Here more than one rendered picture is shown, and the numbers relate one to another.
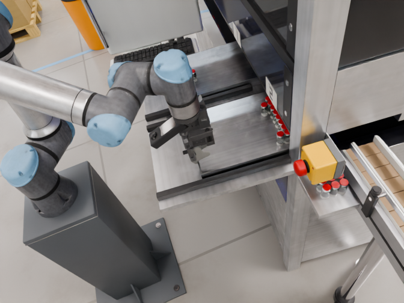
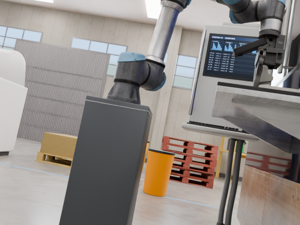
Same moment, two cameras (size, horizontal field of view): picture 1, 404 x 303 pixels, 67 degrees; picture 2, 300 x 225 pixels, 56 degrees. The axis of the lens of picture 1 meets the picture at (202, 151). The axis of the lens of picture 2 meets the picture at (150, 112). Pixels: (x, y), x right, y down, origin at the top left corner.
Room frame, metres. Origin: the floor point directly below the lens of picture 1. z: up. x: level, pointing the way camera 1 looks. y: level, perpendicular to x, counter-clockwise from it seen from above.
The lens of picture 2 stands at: (-0.46, 0.17, 0.66)
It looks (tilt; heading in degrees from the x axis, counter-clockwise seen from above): 6 degrees up; 12
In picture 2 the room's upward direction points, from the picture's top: 11 degrees clockwise
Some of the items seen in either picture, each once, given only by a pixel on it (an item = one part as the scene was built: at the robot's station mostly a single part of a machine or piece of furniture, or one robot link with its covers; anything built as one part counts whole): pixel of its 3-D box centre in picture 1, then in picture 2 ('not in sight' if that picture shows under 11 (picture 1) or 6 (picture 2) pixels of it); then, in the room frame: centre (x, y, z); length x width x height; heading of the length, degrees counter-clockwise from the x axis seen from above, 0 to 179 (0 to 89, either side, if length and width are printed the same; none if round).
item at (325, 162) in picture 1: (320, 162); not in sight; (0.39, -0.27, 0.99); 0.08 x 0.07 x 0.07; 90
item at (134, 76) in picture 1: (133, 83); (244, 10); (0.60, 0.11, 1.21); 0.11 x 0.11 x 0.08; 63
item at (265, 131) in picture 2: not in sight; (255, 134); (1.06, -0.07, 0.79); 0.34 x 0.03 x 0.13; 90
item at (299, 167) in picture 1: (302, 167); not in sight; (0.39, -0.22, 0.99); 0.04 x 0.04 x 0.04; 0
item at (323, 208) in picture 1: (332, 189); not in sight; (0.38, -0.31, 0.87); 0.14 x 0.13 x 0.02; 90
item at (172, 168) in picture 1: (211, 108); (269, 114); (0.81, -0.08, 0.87); 0.70 x 0.48 x 0.02; 0
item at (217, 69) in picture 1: (217, 70); not in sight; (0.98, -0.15, 0.90); 0.34 x 0.26 x 0.04; 90
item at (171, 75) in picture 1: (174, 78); (272, 9); (0.57, 0.01, 1.21); 0.09 x 0.08 x 0.11; 63
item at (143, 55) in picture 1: (152, 55); (219, 128); (1.35, 0.10, 0.82); 0.40 x 0.14 x 0.02; 86
